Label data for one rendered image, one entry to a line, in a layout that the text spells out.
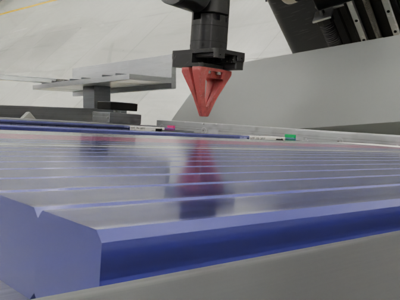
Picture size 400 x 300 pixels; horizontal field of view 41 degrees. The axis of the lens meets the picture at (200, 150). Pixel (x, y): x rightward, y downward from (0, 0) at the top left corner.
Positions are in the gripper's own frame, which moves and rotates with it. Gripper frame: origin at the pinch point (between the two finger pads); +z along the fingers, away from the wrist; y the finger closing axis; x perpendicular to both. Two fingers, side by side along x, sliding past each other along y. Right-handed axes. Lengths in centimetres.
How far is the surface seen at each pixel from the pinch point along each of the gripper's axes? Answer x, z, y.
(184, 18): 167, -61, -206
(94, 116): -12.1, 1.9, -12.0
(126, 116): -9.0, 1.6, -7.8
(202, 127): -3.1, 2.4, 3.2
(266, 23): 154, -49, -124
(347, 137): -3.1, 2.1, 27.6
